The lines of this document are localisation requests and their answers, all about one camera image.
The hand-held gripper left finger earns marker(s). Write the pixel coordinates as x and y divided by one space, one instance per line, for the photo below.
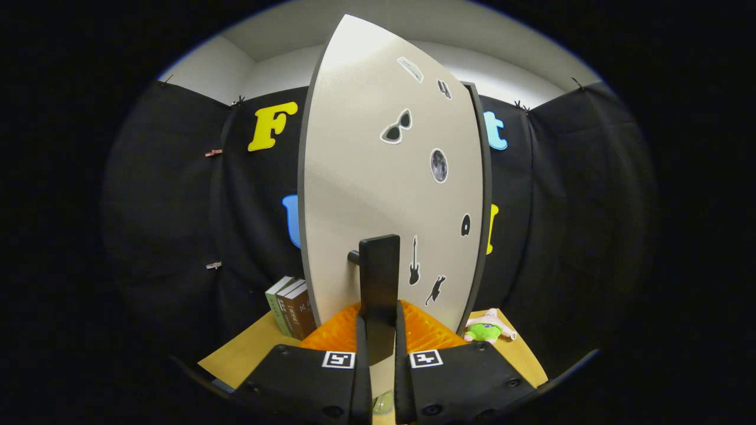
363 389

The dark grey cabinet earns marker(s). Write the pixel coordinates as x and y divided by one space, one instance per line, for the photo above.
486 177

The black clip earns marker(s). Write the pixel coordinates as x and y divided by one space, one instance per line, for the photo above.
577 84
238 101
521 107
168 79

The black backdrop cloth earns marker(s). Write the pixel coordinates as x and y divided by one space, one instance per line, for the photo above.
177 206

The beige cabinet door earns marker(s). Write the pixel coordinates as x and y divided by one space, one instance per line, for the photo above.
354 147

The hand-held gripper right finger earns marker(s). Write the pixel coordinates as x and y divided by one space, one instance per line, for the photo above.
401 383

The green book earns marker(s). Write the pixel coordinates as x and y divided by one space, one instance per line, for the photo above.
276 301

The copper clip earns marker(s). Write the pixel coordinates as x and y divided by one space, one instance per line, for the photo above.
214 153

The brown book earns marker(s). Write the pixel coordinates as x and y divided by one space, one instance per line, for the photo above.
287 310
302 313

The clear glass cup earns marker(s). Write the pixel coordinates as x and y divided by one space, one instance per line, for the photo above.
384 403

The green and pink plush toy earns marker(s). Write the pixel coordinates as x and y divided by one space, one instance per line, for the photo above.
484 330

